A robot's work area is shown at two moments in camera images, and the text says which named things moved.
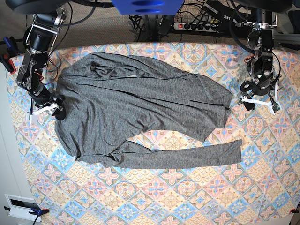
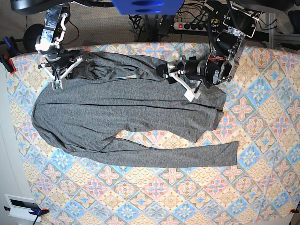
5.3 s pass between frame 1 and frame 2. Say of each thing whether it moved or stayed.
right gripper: moved
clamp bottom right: stayed
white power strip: stayed
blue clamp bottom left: stayed
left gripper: moved
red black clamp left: stayed
